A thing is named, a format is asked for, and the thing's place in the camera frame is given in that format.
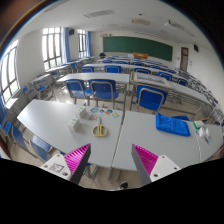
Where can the green and white pack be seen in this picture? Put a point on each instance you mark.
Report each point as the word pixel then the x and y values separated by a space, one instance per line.
pixel 198 124

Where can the large window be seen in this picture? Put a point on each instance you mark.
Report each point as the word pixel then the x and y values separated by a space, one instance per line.
pixel 10 73
pixel 51 46

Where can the group of blue chairs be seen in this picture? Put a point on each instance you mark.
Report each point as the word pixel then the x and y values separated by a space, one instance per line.
pixel 112 69

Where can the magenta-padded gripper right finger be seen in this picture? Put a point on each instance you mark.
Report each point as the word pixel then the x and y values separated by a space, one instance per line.
pixel 146 160

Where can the ceiling light panels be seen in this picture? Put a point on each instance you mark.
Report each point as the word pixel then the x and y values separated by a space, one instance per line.
pixel 100 13

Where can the brown wooden door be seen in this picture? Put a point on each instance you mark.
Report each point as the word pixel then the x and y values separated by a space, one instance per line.
pixel 184 60

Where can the green chalkboard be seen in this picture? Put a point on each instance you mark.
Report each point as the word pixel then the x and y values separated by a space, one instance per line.
pixel 136 46

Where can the rows of grey desks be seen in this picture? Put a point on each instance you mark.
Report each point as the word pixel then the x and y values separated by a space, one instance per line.
pixel 100 77

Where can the framed picture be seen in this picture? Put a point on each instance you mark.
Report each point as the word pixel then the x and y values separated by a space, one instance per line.
pixel 150 79

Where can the black wall speaker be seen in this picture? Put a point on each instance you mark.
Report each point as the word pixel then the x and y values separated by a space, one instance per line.
pixel 196 48
pixel 71 32

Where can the white ceiling projector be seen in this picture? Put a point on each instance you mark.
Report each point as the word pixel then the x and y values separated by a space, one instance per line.
pixel 171 24

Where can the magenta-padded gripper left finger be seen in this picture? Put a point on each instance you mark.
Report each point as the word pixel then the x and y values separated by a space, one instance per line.
pixel 75 160

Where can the ceiling air conditioner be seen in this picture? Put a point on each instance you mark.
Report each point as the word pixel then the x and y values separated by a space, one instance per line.
pixel 141 21

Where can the orange object on lectern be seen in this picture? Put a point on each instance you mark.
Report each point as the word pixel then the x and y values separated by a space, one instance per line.
pixel 140 55

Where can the small white carton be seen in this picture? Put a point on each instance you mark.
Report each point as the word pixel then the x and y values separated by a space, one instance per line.
pixel 203 132

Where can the small white box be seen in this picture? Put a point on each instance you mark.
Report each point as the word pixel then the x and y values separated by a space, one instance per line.
pixel 82 113
pixel 74 124

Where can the blue towel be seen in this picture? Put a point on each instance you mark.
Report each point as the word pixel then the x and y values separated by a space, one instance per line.
pixel 171 126

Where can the blue curtain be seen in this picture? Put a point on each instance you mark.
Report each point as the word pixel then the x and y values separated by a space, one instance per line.
pixel 88 43
pixel 66 45

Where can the narrow window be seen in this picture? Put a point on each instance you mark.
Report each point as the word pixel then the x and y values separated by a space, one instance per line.
pixel 82 43

